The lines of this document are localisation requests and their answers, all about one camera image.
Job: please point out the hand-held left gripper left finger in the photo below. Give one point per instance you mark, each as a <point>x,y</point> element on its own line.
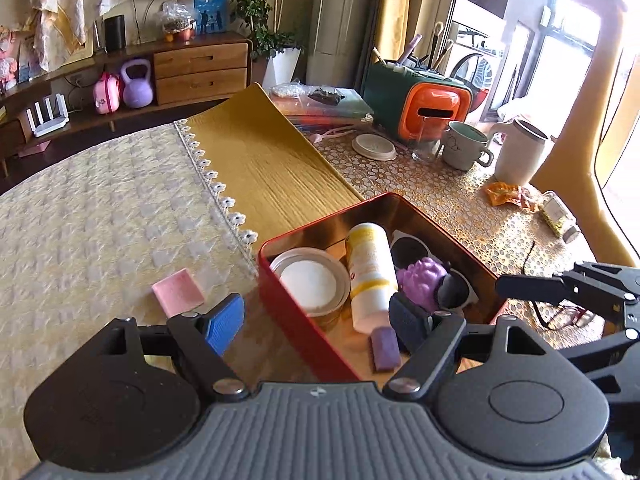
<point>225,322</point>

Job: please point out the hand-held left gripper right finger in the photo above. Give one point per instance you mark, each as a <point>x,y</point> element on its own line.
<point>407,320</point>

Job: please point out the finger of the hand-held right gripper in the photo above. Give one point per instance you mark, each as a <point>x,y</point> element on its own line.
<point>620,360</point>
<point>530,287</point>

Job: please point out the purple eraser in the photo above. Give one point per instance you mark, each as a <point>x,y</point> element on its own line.
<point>385,350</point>

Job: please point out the purple monster toy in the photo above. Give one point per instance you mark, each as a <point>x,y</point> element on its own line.
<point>422,280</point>

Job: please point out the pink sticky note pad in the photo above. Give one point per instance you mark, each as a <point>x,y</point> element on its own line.
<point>177,292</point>

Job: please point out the white and yellow bottle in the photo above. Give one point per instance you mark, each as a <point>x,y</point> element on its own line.
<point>370,270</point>

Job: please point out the white sunglasses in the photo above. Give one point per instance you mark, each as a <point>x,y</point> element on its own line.
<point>407,250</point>

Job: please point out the red tin box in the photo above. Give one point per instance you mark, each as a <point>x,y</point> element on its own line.
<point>300,330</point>

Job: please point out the round gold-rimmed lid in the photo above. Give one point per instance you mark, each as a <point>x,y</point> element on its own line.
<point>307,282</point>

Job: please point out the dark-framed eyeglasses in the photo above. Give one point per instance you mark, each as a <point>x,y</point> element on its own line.
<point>565,316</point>

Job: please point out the clear pill bottle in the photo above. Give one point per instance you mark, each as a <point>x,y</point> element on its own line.
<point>560,217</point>

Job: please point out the orange snack wrapper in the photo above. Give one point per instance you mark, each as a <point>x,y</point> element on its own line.
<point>510,196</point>

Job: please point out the white tumbler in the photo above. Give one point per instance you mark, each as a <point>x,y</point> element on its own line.
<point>517,157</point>

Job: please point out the yellow chair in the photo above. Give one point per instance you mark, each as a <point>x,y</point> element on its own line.
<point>575,160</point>

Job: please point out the pale green mug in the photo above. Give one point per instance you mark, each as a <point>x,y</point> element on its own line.
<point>462,147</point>

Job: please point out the mustard yellow cloth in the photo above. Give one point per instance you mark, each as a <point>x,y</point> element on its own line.
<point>265,165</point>

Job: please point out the clear drinking glass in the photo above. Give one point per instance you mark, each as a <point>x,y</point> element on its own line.
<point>427,147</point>

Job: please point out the white round lid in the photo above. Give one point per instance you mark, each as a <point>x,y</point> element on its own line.
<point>374,146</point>

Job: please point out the orange tissue box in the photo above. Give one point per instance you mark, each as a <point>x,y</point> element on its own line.
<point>430,105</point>

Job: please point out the stack of books in plastic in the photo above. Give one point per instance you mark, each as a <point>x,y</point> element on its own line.
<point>330,110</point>

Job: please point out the green organizer box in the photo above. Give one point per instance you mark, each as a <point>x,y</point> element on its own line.
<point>382,92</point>

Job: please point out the white washing machine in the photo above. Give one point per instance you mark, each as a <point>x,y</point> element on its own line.
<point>480,60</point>

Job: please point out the purple kettlebell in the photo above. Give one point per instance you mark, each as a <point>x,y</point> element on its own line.
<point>136,92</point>

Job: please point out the short makeup brush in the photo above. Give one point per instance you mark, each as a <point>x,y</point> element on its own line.
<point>446,55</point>

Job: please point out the wooden media cabinet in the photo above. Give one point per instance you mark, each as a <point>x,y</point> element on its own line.
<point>200,72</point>

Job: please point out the pink toy case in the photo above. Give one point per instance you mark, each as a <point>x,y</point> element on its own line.
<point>107,97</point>

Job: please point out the tall makeup brush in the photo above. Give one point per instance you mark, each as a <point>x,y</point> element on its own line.
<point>437,45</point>

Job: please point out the white cosmetic stick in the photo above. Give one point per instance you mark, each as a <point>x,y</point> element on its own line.
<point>379,56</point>

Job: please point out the white router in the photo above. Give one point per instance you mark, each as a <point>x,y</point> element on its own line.
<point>47,125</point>

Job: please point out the pink cosmetic tube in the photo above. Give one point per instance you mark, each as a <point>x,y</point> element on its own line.
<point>410,49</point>

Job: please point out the clear bag of fruit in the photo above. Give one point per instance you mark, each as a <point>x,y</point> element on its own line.
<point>177,22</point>

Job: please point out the white standing air conditioner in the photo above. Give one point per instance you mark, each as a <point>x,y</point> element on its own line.
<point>340,20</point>

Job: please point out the black cylinder speaker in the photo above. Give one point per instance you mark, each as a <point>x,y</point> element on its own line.
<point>115,35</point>

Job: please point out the yellow curtain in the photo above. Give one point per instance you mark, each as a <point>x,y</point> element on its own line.
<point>400,5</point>

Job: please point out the potted green plant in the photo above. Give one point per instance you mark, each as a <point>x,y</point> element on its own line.
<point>250,5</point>

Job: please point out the pink doll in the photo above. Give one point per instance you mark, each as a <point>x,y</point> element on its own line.
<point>10,65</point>

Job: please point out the floral bed sheet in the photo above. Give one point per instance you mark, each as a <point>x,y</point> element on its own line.
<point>90,0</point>

